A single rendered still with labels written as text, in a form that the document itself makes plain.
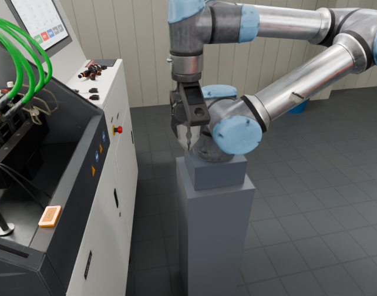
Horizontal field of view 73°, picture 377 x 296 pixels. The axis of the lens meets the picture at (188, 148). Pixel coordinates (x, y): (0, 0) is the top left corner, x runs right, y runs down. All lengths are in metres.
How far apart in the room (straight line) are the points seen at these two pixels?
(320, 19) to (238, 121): 0.38
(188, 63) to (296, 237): 1.52
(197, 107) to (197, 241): 0.61
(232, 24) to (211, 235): 0.74
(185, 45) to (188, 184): 0.50
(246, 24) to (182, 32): 0.14
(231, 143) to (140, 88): 2.77
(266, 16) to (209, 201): 0.58
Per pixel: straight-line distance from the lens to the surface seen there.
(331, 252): 1.91
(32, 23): 1.35
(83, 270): 0.84
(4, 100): 0.79
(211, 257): 1.16
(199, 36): 0.58
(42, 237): 0.65
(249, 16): 0.61
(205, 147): 0.85
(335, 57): 0.75
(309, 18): 0.83
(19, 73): 0.75
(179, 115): 0.63
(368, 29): 0.79
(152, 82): 3.35
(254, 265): 1.70
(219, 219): 0.98
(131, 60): 3.26
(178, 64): 0.58
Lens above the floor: 1.41
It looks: 34 degrees down
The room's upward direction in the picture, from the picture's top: straight up
